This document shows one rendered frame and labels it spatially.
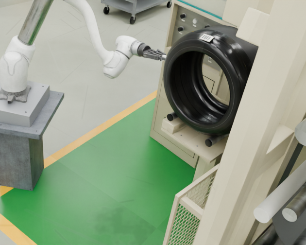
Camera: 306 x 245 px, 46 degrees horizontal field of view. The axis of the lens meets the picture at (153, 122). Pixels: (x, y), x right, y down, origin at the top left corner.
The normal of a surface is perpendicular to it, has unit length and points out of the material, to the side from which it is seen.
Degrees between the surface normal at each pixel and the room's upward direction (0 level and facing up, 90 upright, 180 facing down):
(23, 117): 90
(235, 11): 90
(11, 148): 90
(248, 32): 72
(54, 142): 0
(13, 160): 90
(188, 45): 81
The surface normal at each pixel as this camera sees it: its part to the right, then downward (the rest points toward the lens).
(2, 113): -0.10, 0.58
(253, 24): -0.61, 0.08
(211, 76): -0.69, 0.34
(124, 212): 0.14, -0.80
